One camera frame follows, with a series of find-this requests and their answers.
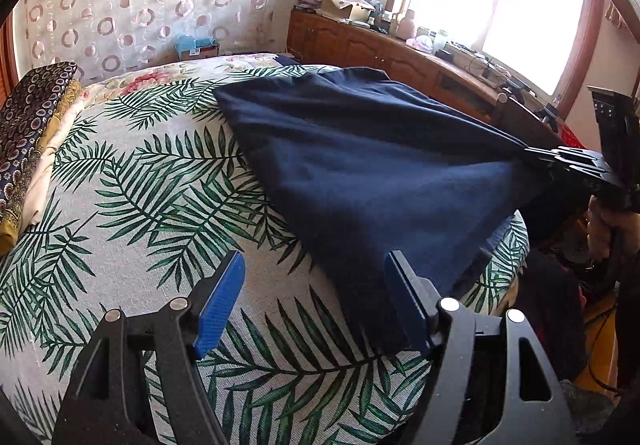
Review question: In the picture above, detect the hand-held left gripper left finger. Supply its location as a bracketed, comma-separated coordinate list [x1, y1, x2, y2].
[50, 250, 247, 445]

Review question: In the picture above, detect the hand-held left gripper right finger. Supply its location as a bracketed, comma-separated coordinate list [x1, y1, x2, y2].
[385, 250, 576, 445]

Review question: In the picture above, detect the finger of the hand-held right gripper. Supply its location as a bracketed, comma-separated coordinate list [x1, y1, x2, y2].
[546, 165, 622, 194]
[524, 146, 607, 167]

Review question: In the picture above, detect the navy t-shirt with orange print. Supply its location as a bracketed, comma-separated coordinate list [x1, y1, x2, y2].
[214, 66, 551, 356]

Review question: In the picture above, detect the person's right forearm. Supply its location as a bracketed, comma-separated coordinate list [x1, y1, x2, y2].
[612, 211, 640, 393]

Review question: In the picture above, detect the person's right hand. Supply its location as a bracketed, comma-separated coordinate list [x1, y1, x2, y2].
[585, 194, 625, 265]

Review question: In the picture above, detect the palm leaf bedsheet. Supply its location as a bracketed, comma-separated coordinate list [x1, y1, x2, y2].
[0, 62, 531, 445]

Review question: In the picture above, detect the white box device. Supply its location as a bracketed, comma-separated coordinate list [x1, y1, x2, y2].
[444, 42, 489, 72]

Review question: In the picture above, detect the pink jar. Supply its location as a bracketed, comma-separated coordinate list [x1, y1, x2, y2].
[397, 9, 419, 41]

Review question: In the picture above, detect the floral bedsheet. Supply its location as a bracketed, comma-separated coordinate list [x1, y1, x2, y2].
[82, 52, 296, 102]

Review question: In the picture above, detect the wooden cabinet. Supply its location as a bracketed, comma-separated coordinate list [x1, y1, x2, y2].
[287, 8, 576, 152]

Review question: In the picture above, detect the cardboard box with blue packet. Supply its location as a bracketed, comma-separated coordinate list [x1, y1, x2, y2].
[173, 34, 221, 60]

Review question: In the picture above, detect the open cardboard box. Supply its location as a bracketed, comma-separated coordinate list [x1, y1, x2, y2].
[317, 0, 374, 24]

